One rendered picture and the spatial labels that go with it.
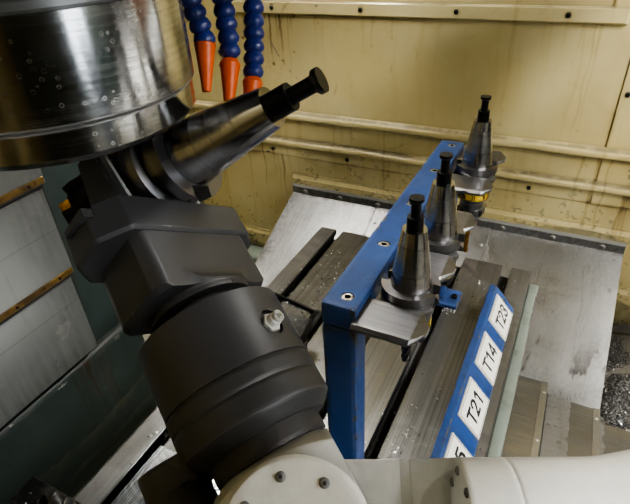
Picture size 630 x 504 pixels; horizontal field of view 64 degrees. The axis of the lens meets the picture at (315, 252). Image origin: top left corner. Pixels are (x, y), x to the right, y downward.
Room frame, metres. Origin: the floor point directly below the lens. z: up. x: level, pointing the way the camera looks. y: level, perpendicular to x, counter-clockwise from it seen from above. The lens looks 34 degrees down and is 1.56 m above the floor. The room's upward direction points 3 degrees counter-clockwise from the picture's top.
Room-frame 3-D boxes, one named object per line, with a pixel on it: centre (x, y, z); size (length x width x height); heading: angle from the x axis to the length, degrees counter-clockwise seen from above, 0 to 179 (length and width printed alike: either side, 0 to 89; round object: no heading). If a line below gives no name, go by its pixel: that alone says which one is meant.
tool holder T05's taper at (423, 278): (0.43, -0.10, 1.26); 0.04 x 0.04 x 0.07
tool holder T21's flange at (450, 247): (0.53, -0.15, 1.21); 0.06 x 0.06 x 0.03
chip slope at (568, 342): (0.88, -0.17, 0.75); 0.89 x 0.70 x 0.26; 61
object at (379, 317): (0.38, -0.07, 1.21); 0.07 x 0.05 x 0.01; 61
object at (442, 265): (0.48, -0.13, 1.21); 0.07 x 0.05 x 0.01; 61
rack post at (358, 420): (0.41, -0.03, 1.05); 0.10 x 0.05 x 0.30; 61
